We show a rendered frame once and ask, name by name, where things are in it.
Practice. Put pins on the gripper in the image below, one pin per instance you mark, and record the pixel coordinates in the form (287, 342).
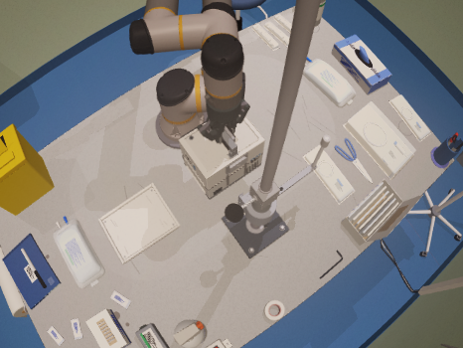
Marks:
(228, 112)

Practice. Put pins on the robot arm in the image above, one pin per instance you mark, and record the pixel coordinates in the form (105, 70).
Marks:
(217, 29)

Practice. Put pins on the white infusion pump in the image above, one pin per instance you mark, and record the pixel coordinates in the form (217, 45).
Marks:
(202, 159)

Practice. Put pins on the grey pole clamp block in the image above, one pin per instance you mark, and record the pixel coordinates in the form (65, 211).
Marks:
(266, 197)

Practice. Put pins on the black clamp knob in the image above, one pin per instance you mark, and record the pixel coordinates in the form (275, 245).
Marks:
(234, 212)

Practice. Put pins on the grey pole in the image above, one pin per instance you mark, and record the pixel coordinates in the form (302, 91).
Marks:
(289, 90)

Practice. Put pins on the white flat tray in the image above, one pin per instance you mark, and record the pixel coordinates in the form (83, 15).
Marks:
(139, 222)

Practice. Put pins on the white wheeled stand base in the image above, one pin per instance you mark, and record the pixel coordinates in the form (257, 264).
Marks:
(434, 210)

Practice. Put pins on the grey ball-tipped lever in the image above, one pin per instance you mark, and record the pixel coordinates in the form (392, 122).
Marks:
(320, 152)

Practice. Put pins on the white strip packet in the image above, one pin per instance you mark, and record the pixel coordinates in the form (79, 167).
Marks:
(286, 21)
(264, 36)
(276, 28)

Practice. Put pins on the white sterile pouch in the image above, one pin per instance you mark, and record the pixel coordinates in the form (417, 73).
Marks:
(331, 177)
(410, 117)

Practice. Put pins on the clear fluid bag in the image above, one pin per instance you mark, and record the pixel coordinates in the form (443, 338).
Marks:
(329, 81)
(77, 255)

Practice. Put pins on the blue glove box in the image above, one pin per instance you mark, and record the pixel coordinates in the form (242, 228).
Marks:
(352, 63)

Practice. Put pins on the white bottle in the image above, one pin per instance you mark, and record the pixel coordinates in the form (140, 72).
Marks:
(319, 14)

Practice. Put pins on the large white sterile pack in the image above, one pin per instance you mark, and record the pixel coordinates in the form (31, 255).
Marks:
(379, 139)

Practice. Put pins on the cardboard box of syringes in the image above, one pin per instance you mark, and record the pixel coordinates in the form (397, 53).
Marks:
(376, 210)

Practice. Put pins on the black hex key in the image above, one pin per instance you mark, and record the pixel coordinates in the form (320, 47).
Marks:
(339, 262)

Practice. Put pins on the white tape roll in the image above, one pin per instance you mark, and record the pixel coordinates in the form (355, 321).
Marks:
(269, 310)

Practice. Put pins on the small white wipe packet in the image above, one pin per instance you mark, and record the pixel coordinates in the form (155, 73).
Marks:
(55, 335)
(120, 299)
(76, 328)

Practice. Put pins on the round dish with vial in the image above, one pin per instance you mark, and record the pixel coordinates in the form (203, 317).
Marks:
(190, 333)

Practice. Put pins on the yellow sharps bin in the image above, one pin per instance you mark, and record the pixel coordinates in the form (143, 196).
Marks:
(20, 173)

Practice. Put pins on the grey device with green label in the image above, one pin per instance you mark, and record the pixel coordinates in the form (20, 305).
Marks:
(152, 337)

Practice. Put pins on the white box with dark side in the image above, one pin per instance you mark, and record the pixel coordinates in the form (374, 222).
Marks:
(105, 329)

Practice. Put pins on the dark blue pen cup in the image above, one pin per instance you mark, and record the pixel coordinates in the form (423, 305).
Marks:
(445, 152)

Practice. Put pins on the blue clipboard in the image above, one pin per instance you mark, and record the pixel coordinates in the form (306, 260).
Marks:
(25, 273)

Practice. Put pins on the white paper roll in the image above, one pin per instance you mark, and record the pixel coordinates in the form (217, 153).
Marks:
(11, 289)

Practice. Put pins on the grey mount head bar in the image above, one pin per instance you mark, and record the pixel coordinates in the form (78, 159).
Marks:
(294, 178)

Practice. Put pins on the grey pole base plate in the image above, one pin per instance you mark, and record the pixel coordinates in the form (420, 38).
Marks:
(260, 235)

